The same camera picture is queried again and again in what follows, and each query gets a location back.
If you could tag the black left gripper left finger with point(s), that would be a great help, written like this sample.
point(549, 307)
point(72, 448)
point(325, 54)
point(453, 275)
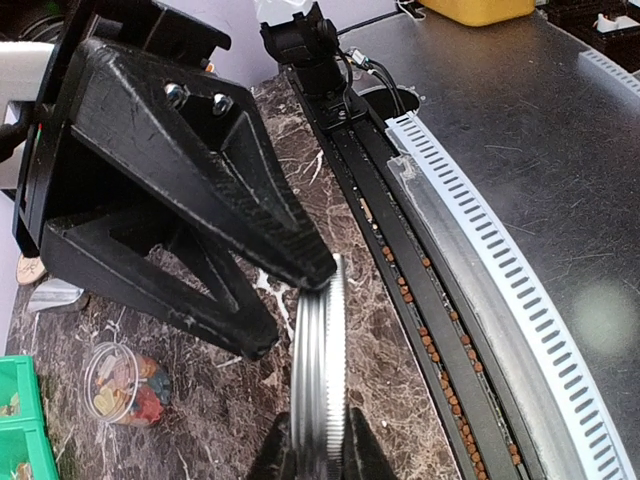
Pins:
point(276, 459)

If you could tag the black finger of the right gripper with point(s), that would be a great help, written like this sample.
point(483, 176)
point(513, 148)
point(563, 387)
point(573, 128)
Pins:
point(153, 262)

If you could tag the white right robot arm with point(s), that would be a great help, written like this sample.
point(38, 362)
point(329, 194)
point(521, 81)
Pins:
point(81, 182)

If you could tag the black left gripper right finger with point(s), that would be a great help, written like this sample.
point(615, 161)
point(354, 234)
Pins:
point(363, 458)

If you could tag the green bin with lollipops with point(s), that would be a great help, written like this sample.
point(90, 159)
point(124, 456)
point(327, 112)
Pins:
point(20, 393)

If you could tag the clear plastic cup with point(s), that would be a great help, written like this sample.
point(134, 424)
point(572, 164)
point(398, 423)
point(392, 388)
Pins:
point(121, 387)

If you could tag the grey slotted cable duct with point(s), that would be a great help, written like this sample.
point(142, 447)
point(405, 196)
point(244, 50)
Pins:
point(561, 404)

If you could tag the metal scoop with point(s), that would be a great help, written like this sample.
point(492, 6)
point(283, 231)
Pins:
point(56, 295)

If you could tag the green bin with star candies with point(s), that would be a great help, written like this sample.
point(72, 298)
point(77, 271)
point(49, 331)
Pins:
point(26, 443)

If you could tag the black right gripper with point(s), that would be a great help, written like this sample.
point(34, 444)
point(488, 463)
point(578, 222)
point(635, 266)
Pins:
point(195, 142)

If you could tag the yellow container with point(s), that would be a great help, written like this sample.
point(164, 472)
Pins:
point(479, 13)

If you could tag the clear round plastic lid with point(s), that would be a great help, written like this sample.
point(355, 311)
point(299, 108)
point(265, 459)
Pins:
point(318, 381)

